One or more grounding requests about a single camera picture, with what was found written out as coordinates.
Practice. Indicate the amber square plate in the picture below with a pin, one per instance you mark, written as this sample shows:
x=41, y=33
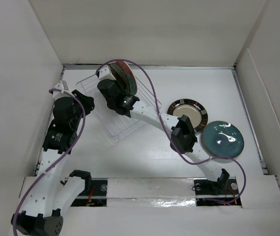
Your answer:
x=120, y=76

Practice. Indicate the brown striped rim round plate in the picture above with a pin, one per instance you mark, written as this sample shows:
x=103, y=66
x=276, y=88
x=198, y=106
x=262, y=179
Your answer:
x=194, y=110

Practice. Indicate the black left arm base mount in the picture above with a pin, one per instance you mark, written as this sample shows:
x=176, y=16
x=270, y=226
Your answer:
x=97, y=197

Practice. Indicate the cream plate with tree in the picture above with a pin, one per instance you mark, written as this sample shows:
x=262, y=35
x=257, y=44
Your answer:
x=122, y=78

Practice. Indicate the teal glazed round plate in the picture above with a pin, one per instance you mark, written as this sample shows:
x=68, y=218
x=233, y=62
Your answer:
x=220, y=138

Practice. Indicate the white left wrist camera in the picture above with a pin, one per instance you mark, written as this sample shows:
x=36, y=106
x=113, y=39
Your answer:
x=61, y=85

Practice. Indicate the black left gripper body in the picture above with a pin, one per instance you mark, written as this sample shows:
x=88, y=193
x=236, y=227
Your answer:
x=87, y=106

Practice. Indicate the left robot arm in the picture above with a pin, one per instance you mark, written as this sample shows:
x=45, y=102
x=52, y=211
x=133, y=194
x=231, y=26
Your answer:
x=41, y=209

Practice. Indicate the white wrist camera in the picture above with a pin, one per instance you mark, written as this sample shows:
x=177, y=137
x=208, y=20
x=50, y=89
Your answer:
x=61, y=85
x=105, y=72

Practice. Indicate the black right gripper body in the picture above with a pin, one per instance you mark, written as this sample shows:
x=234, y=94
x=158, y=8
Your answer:
x=119, y=88

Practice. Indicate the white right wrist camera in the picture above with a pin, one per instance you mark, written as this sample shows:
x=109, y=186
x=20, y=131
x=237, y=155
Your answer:
x=105, y=72

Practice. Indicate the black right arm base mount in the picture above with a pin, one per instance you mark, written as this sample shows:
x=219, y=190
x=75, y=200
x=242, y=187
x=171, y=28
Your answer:
x=206, y=195

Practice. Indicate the red and teal floral plate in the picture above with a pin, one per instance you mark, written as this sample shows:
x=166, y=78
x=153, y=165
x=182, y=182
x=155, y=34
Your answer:
x=130, y=76

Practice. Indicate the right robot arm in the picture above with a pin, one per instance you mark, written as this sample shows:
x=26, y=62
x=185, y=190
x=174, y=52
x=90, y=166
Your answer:
x=178, y=130

